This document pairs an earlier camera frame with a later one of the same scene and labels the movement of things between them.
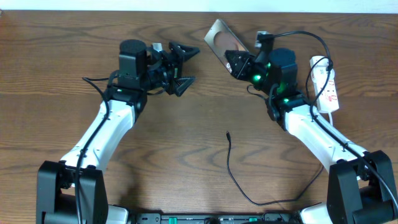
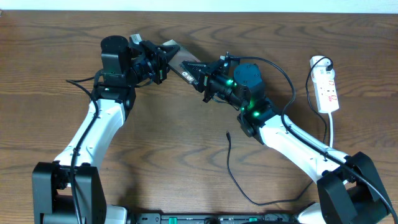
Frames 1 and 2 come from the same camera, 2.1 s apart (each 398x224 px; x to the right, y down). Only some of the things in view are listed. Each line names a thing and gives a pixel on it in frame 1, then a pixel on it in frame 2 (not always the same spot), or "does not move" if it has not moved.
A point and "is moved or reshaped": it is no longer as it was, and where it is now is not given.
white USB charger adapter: (319, 71) does not move
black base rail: (215, 218) does not move
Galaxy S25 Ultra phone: (221, 38) is moved or reshaped
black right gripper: (239, 70) → (197, 70)
